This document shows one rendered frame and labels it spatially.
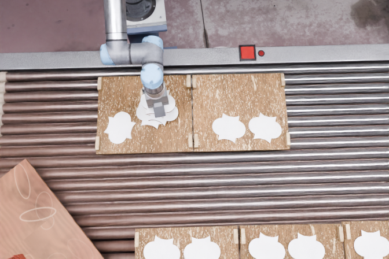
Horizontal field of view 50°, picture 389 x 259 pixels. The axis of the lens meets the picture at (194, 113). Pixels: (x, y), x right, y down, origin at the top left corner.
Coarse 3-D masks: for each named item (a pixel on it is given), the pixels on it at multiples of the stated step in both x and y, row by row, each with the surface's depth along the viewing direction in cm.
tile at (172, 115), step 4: (176, 108) 177; (172, 112) 177; (176, 112) 177; (152, 116) 176; (164, 116) 176; (168, 116) 176; (172, 116) 176; (176, 116) 176; (156, 120) 176; (160, 120) 176; (164, 120) 176; (168, 120) 176; (172, 120) 176; (164, 124) 175
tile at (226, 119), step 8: (216, 120) 178; (224, 120) 179; (232, 120) 179; (216, 128) 177; (224, 128) 177; (232, 128) 178; (240, 128) 178; (224, 136) 176; (232, 136) 176; (240, 136) 177
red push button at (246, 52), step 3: (243, 48) 190; (246, 48) 190; (249, 48) 190; (252, 48) 190; (243, 51) 190; (246, 51) 190; (249, 51) 190; (252, 51) 190; (243, 54) 189; (246, 54) 189; (249, 54) 189; (252, 54) 189; (243, 57) 189; (246, 57) 189; (249, 57) 189; (252, 57) 189
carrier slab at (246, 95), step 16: (192, 80) 185; (208, 80) 185; (224, 80) 185; (240, 80) 185; (256, 80) 185; (272, 80) 185; (208, 96) 183; (224, 96) 183; (240, 96) 183; (256, 96) 183; (272, 96) 183; (208, 112) 180; (224, 112) 180; (240, 112) 181; (256, 112) 181; (272, 112) 181; (208, 128) 178; (208, 144) 176; (224, 144) 176; (240, 144) 176; (256, 144) 177; (272, 144) 177
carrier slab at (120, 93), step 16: (112, 80) 184; (128, 80) 184; (176, 80) 184; (112, 96) 182; (128, 96) 182; (176, 96) 182; (112, 112) 180; (128, 112) 180; (144, 128) 178; (160, 128) 178; (176, 128) 178; (112, 144) 176; (128, 144) 176; (144, 144) 176; (160, 144) 176; (176, 144) 176
